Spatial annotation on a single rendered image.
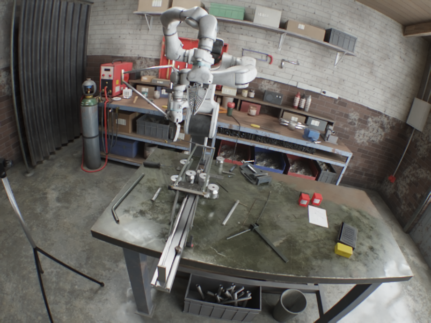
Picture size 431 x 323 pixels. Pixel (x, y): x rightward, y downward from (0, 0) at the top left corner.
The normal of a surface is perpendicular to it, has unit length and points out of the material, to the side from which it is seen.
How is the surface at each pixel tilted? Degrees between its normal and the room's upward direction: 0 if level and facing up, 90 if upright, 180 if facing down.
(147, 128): 90
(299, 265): 0
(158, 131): 90
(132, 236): 0
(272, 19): 91
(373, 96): 90
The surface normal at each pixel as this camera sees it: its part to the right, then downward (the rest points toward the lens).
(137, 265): -0.13, 0.46
